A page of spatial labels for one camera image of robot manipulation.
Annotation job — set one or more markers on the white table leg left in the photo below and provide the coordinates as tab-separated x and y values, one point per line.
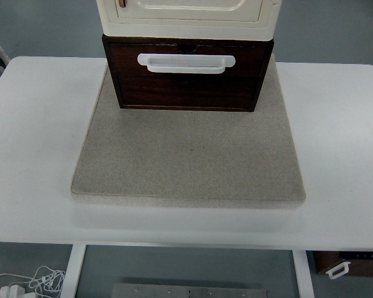
73	271

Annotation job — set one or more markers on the white table leg right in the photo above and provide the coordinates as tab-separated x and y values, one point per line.
303	276

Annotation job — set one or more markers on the beige fabric mat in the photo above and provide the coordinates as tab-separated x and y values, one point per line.
159	158

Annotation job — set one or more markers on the brown box with white handle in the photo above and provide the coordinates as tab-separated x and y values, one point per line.
339	263

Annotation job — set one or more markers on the white table leg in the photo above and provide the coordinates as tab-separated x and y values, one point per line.
73	271
303	276

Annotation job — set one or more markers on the dark wooden drawer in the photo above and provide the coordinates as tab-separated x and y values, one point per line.
236	89

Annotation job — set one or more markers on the white drawer handle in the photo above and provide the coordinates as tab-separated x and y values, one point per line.
186	64

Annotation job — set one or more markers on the white charger with cable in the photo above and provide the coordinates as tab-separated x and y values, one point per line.
46	282

